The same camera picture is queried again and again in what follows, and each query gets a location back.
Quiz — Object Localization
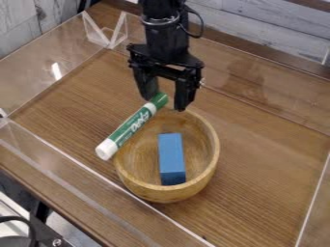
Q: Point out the blue rectangular block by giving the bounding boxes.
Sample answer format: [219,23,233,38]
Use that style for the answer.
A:
[159,133,185,185]

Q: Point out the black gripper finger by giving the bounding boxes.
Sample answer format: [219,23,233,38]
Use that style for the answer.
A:
[132,67,159,100]
[173,77,200,112]

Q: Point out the brown wooden bowl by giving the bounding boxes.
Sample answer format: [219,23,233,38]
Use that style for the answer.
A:
[113,109,220,204]

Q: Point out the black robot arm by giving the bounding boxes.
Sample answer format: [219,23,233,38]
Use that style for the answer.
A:
[127,0,204,111]

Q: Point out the black metal stand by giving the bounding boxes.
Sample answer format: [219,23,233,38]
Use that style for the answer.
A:
[24,199,89,247]

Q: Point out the green Expo marker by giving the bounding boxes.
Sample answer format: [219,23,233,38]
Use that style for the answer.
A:
[94,93,168,160]

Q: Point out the black cable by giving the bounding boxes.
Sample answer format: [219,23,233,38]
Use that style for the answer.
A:
[0,214,36,247]

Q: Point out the clear acrylic corner bracket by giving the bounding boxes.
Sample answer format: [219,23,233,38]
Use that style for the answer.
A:
[81,12,128,50]

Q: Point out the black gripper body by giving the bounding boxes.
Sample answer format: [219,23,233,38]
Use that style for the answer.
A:
[128,22,203,82]

